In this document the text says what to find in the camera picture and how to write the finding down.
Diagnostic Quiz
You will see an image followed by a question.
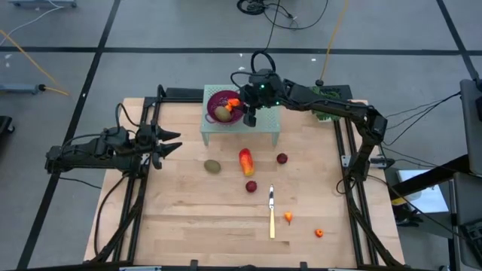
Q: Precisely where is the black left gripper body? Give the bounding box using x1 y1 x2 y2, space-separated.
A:
134 120 164 171

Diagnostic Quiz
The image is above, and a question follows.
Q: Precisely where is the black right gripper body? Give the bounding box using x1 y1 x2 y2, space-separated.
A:
240 69 285 128

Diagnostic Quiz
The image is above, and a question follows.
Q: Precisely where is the brown-green kiwi fruit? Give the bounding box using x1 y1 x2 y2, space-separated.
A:
203 159 222 175
214 105 233 123

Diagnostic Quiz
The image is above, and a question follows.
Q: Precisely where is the magenta plastic colander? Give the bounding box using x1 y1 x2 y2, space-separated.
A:
205 89 246 126

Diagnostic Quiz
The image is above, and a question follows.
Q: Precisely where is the pale green perforated shelf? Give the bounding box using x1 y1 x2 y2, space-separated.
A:
199 84 282 147

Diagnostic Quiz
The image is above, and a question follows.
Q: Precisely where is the red-yellow mango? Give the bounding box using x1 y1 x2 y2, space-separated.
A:
238 148 255 178

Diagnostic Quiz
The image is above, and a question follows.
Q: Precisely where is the green plant in white pot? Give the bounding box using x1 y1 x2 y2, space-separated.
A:
310 85 343 122

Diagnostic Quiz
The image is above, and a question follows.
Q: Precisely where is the grey floor power box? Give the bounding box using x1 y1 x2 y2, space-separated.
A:
0 83 46 95

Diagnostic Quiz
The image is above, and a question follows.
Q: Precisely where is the black floor object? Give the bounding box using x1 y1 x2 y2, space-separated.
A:
0 115 16 136

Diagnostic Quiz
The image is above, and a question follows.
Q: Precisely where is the grey floor bar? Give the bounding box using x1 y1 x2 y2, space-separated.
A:
8 0 78 8

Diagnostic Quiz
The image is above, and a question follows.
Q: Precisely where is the white floor panel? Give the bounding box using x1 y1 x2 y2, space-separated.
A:
397 169 451 215

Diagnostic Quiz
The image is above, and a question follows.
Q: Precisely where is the black diagonal beam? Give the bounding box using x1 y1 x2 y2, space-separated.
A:
391 153 471 199

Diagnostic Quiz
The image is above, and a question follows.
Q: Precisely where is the grey furniture panel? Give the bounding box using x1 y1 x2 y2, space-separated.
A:
451 171 482 270
458 78 482 176

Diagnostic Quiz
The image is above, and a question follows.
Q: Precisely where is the black cable with coil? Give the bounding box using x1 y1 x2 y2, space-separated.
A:
249 0 282 76

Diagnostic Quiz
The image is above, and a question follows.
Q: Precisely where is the black aluminium table frame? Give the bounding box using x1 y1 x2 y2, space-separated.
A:
89 84 407 269

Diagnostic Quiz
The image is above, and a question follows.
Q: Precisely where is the black tangled floor cable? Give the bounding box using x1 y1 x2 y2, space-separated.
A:
236 0 329 31

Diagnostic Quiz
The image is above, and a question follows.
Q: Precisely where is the yellow hanging cord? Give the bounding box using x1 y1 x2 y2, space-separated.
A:
318 0 350 87

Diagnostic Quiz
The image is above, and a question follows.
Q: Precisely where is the knife with cream handle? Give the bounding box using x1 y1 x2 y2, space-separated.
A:
268 184 276 239

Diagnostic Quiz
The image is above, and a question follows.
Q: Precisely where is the yellow floor cable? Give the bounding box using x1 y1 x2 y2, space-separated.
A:
0 29 72 97

